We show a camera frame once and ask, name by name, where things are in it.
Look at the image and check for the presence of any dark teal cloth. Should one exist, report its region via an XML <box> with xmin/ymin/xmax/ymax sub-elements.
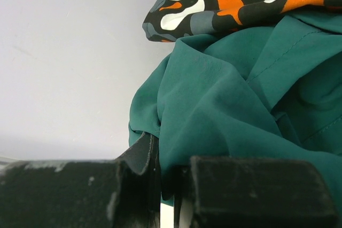
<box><xmin>129</xmin><ymin>12</ymin><xmax>341</xmax><ymax>209</ymax></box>

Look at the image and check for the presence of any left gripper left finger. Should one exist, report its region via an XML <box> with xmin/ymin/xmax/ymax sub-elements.
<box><xmin>1</xmin><ymin>133</ymin><xmax>161</xmax><ymax>227</ymax></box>

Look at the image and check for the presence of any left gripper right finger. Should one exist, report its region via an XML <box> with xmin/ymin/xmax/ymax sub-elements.
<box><xmin>176</xmin><ymin>156</ymin><xmax>339</xmax><ymax>227</ymax></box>

